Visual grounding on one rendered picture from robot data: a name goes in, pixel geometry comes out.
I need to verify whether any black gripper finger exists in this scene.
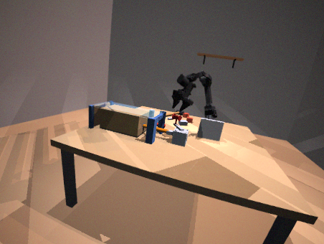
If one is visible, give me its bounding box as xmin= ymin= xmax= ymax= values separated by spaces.
xmin=172 ymin=97 xmax=180 ymax=108
xmin=180 ymin=101 xmax=191 ymax=112

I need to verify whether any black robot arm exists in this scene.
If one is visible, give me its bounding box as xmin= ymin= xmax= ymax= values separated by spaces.
xmin=173 ymin=71 xmax=217 ymax=120

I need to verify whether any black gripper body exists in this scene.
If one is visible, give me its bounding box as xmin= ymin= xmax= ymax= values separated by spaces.
xmin=172 ymin=88 xmax=194 ymax=105

